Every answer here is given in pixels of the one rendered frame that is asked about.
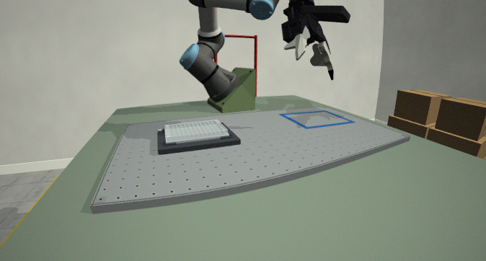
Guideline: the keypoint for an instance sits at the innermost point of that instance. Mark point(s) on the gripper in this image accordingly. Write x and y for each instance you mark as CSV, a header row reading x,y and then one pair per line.
x,y
308,31

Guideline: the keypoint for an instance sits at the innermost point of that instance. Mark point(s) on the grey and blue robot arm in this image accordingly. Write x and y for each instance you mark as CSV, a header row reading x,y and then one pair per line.
x,y
198,58

